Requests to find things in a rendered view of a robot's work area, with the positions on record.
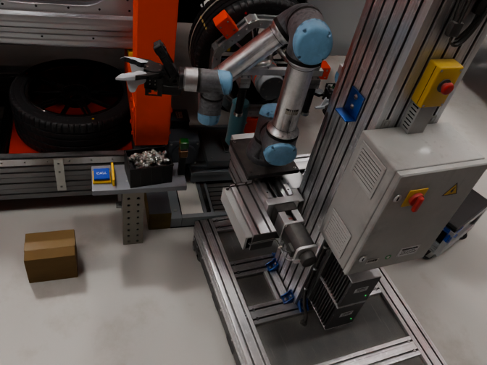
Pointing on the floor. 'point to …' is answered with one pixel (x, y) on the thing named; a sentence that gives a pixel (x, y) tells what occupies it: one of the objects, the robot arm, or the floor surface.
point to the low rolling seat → (459, 224)
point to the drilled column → (132, 218)
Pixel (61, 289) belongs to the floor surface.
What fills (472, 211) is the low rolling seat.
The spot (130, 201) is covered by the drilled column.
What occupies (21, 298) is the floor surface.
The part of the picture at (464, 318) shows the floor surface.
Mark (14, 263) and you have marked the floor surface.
